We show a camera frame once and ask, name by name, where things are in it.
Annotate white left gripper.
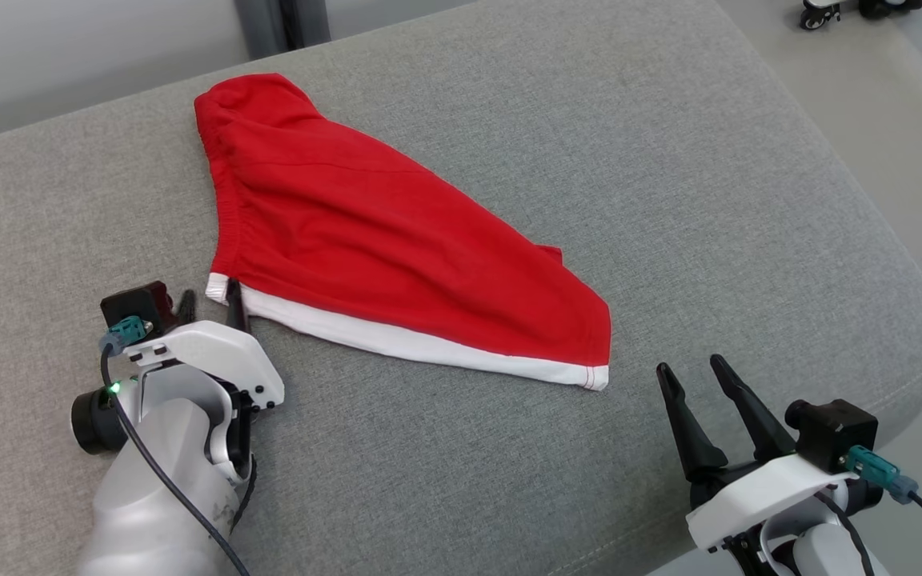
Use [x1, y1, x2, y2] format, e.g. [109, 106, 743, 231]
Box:
[121, 278, 286, 485]

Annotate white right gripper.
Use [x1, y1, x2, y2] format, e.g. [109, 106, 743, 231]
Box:
[656, 354, 862, 576]

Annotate red shorts with white hem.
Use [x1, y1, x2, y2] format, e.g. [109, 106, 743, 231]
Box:
[193, 72, 614, 393]

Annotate wheeled base with black casters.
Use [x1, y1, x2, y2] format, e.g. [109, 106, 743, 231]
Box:
[799, 0, 922, 31]

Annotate black left cable teal plug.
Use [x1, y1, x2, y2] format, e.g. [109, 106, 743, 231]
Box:
[98, 316, 252, 576]

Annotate black cable teal plug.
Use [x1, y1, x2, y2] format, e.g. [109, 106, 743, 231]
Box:
[98, 316, 252, 576]
[844, 445, 922, 549]

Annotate black right cable teal plug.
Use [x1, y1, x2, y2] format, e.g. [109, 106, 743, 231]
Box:
[844, 445, 922, 549]

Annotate grey partition post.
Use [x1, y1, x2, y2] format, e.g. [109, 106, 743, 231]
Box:
[233, 0, 332, 58]

